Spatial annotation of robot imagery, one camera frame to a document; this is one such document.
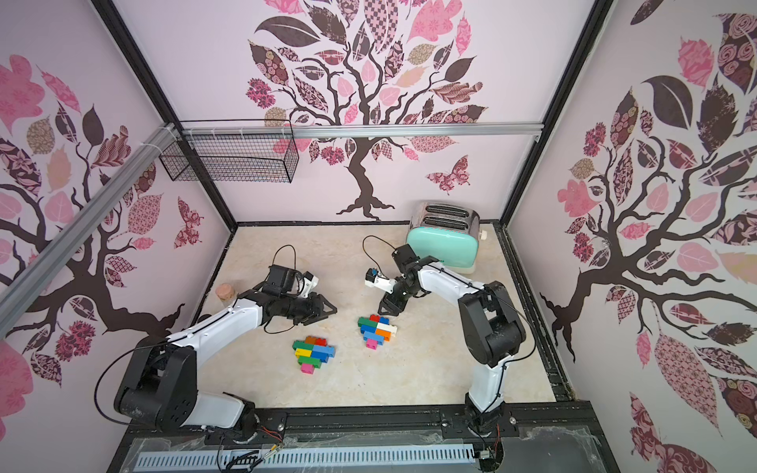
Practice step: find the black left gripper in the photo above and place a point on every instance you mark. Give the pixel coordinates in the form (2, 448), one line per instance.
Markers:
(317, 311)

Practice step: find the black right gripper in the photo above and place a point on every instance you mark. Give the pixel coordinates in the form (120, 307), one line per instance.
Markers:
(398, 290)

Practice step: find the dark green brick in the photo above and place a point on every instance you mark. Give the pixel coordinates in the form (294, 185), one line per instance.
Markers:
(302, 346)
(366, 321)

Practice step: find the yellow lego brick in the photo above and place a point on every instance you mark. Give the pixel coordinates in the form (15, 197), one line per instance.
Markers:
(303, 353)

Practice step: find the orange lego brick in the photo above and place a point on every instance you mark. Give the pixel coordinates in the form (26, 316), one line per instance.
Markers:
(385, 334)

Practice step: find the light green lego brick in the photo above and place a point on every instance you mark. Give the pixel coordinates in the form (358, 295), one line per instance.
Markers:
(314, 362)

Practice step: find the white lego plate brick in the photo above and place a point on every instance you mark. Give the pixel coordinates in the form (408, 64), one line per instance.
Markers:
(386, 327)

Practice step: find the light blue 2x4 brick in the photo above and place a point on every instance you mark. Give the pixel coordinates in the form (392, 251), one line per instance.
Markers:
(373, 336)

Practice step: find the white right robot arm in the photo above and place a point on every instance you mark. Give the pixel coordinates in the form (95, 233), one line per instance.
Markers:
(493, 329)

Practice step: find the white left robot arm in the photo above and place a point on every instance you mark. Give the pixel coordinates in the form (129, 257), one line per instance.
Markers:
(159, 388)

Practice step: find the mint green toaster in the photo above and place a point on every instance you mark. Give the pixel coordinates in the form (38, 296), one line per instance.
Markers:
(449, 232)

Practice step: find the cork stoppered glass bottle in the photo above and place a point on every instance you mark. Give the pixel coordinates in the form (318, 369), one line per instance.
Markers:
(226, 293)

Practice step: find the white vented base strip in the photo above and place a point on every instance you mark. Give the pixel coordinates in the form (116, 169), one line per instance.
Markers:
(313, 458)

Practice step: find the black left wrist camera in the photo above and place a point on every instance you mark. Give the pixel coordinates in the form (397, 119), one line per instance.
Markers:
(284, 281)

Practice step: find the black wire basket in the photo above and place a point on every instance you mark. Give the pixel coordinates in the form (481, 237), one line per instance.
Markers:
(233, 150)

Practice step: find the aluminium rail back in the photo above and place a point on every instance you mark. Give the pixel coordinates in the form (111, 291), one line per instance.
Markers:
(361, 130)

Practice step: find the aluminium rail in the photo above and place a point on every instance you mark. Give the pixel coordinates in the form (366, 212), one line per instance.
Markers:
(361, 130)
(16, 300)

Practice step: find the aluminium rail left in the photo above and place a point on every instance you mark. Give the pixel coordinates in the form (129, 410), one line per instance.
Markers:
(16, 300)

